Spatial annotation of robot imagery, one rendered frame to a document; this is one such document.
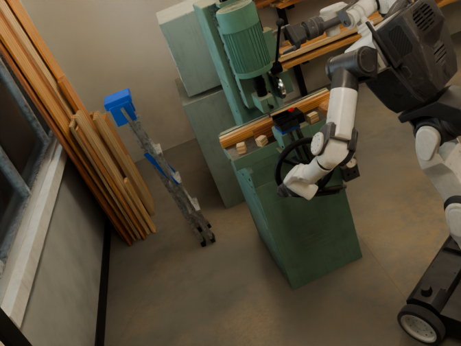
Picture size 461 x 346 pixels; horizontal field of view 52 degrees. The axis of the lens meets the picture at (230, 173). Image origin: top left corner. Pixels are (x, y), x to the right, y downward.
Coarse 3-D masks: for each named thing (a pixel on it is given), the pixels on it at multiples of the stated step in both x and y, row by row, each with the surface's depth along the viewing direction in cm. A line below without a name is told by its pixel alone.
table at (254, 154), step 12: (324, 120) 222; (312, 132) 223; (252, 144) 225; (276, 144) 221; (228, 156) 226; (240, 156) 220; (252, 156) 220; (264, 156) 222; (288, 156) 214; (240, 168) 221
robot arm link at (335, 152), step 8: (328, 144) 153; (336, 144) 154; (344, 144) 155; (328, 152) 154; (336, 152) 154; (344, 152) 155; (352, 152) 155; (312, 160) 163; (320, 160) 157; (328, 160) 155; (336, 160) 155; (344, 160) 156; (312, 168) 162; (320, 168) 159; (328, 168) 158; (312, 176) 165; (320, 176) 164
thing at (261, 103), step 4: (256, 92) 233; (268, 92) 228; (252, 96) 232; (256, 96) 228; (264, 96) 225; (268, 96) 223; (272, 96) 223; (256, 100) 229; (260, 100) 222; (264, 100) 222; (268, 100) 223; (272, 100) 224; (256, 104) 233; (260, 104) 224; (264, 104) 223; (272, 104) 224; (260, 108) 228; (264, 108) 224; (268, 108) 225; (264, 112) 225
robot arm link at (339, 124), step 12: (336, 96) 154; (348, 96) 153; (336, 108) 153; (348, 108) 152; (336, 120) 152; (348, 120) 152; (324, 132) 153; (336, 132) 151; (348, 132) 152; (312, 144) 158; (324, 144) 152; (348, 144) 153
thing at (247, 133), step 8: (320, 96) 235; (328, 96) 235; (304, 104) 234; (312, 104) 235; (304, 112) 235; (248, 128) 232; (232, 136) 231; (240, 136) 231; (248, 136) 232; (224, 144) 231; (232, 144) 232
